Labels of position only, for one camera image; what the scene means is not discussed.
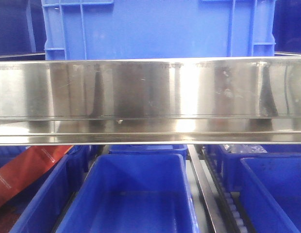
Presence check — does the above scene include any stainless steel shelf beam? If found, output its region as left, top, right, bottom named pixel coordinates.
left=0, top=56, right=301, bottom=145

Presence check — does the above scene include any blue bin centre lower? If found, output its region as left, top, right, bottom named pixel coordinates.
left=57, top=154, right=199, bottom=233

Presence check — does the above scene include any blue bin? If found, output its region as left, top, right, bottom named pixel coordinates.
left=57, top=154, right=199, bottom=233
left=0, top=145, right=96, bottom=233
left=240, top=157, right=301, bottom=233

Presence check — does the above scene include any large blue crate upper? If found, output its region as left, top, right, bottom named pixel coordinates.
left=42, top=0, right=275, bottom=60

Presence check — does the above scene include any blue bin right lower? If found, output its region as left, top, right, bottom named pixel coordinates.
left=240, top=157, right=301, bottom=233

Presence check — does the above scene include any red packet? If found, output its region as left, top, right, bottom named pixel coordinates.
left=0, top=145, right=73, bottom=208

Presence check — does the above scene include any blue bin left lower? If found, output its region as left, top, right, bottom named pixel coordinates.
left=0, top=145, right=96, bottom=233

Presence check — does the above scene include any steel roller track rail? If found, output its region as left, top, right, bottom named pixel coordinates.
left=186, top=144, right=255, bottom=233

